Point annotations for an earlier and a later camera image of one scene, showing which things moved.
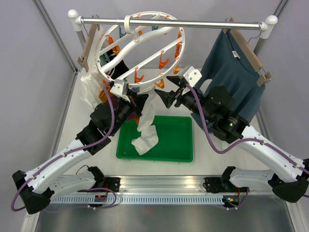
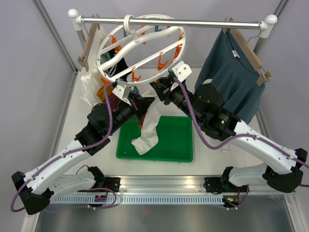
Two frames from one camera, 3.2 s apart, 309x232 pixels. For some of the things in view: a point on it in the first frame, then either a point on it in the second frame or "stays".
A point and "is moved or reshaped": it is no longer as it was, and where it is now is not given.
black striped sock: x=119 y=69 is moved or reshaped
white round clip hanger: x=143 y=49 stays
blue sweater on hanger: x=227 y=64 stays
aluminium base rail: x=168 y=184 stays
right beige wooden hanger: x=264 y=77 stays
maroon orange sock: x=134 y=116 is moved or reshaped
